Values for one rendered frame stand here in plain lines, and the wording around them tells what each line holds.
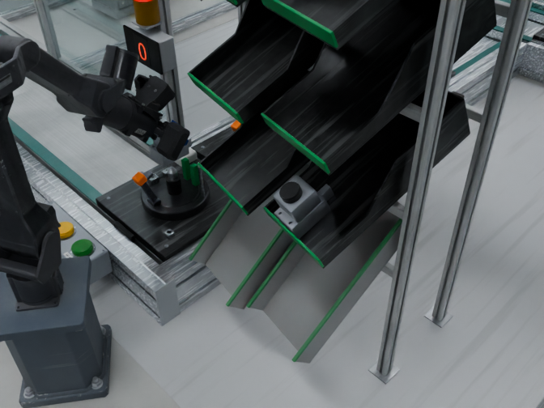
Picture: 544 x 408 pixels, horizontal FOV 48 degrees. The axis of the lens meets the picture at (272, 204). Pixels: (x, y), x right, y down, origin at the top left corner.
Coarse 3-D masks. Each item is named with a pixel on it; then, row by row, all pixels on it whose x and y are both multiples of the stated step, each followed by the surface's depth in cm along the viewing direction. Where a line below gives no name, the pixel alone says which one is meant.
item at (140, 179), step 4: (140, 172) 117; (148, 172) 118; (136, 176) 116; (140, 176) 116; (144, 176) 116; (148, 176) 118; (136, 180) 116; (140, 180) 116; (144, 180) 117; (140, 184) 117; (144, 184) 118; (144, 188) 118; (148, 188) 119; (148, 192) 120; (152, 192) 120; (148, 196) 121; (152, 196) 121; (152, 200) 122
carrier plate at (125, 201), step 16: (208, 176) 132; (112, 192) 129; (128, 192) 129; (112, 208) 125; (128, 208) 125; (208, 208) 125; (128, 224) 121; (144, 224) 121; (160, 224) 121; (176, 224) 121; (192, 224) 121; (208, 224) 121; (144, 240) 118; (160, 240) 118; (176, 240) 118; (192, 240) 118; (160, 256) 116
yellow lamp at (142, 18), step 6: (156, 0) 121; (138, 6) 120; (144, 6) 120; (150, 6) 120; (156, 6) 122; (138, 12) 121; (144, 12) 121; (150, 12) 121; (156, 12) 122; (138, 18) 122; (144, 18) 122; (150, 18) 122; (156, 18) 123; (144, 24) 123; (150, 24) 123
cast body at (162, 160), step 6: (156, 138) 116; (156, 144) 118; (150, 150) 118; (156, 150) 117; (186, 150) 120; (156, 156) 117; (162, 156) 116; (180, 156) 119; (162, 162) 117; (168, 162) 118
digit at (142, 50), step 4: (136, 36) 126; (136, 40) 127; (140, 40) 126; (144, 40) 124; (136, 44) 127; (140, 44) 126; (144, 44) 125; (136, 48) 128; (140, 48) 127; (144, 48) 126; (136, 52) 129; (140, 52) 128; (144, 52) 127; (140, 56) 129; (144, 56) 127; (148, 56) 126; (140, 60) 129; (144, 60) 128; (148, 60) 127; (148, 64) 128
